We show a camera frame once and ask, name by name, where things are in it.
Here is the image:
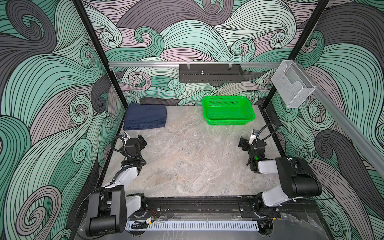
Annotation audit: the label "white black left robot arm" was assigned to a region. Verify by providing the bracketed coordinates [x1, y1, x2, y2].
[78, 133, 147, 240]

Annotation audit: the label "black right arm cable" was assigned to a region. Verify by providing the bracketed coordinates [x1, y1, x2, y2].
[254, 122, 280, 145]

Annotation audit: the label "clear plastic wall holder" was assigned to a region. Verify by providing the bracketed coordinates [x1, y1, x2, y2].
[272, 60, 315, 109]

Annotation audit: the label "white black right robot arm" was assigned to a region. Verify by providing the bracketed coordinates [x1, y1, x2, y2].
[239, 130, 323, 210]

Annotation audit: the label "dark blue denim trousers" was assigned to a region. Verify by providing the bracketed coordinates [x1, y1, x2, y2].
[123, 103, 168, 131]

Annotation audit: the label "white slotted cable duct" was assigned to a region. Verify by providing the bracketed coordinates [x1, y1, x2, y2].
[140, 220, 259, 232]

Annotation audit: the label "black corner frame post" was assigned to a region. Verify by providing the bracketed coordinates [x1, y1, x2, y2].
[262, 1, 329, 110]
[73, 0, 128, 110]

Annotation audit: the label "black corner frame post right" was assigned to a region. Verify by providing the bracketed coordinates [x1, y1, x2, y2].
[262, 1, 329, 110]

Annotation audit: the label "aluminium rail right wall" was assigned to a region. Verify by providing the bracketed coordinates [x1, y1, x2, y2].
[300, 64, 384, 173]

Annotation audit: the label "aluminium rail back wall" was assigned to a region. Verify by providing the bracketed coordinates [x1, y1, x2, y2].
[108, 61, 281, 69]

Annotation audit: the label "black corner frame post left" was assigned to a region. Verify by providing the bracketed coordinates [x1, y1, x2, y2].
[73, 0, 128, 110]

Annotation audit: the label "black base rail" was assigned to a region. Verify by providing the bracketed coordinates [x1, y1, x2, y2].
[128, 195, 320, 221]

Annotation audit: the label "aluminium rail wall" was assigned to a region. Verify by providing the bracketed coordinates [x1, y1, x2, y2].
[108, 61, 281, 69]
[300, 64, 384, 173]

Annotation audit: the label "green plastic laundry basket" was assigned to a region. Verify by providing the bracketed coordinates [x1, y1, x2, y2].
[202, 96, 255, 126]

